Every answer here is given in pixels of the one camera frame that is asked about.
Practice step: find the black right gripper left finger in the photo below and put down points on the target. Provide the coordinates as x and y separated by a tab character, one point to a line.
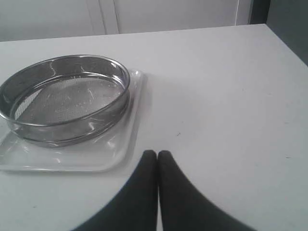
135	206

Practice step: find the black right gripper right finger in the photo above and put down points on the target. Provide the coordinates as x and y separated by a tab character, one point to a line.
183	207

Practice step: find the round steel mesh sieve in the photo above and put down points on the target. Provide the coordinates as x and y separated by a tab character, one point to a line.
65	100

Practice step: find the clear plastic tray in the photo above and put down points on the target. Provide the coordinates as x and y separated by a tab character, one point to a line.
99	154

